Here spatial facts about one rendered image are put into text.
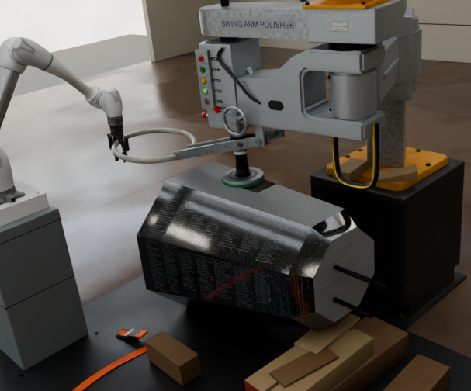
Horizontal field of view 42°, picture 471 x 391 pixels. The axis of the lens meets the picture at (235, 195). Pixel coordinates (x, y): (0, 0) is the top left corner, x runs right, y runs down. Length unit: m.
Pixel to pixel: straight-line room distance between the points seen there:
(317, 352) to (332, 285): 0.32
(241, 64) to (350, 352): 1.40
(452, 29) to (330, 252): 6.74
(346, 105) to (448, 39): 6.65
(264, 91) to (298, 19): 0.39
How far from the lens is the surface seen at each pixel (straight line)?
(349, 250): 2.77
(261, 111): 2.85
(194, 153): 3.30
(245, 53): 2.95
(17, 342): 3.45
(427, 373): 2.98
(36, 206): 3.30
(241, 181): 3.11
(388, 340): 3.12
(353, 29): 2.47
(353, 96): 2.58
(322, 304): 2.74
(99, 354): 3.48
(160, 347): 3.22
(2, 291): 3.30
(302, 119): 2.73
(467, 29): 9.04
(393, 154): 3.34
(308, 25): 2.57
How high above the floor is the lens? 2.03
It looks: 24 degrees down
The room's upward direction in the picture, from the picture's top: 6 degrees counter-clockwise
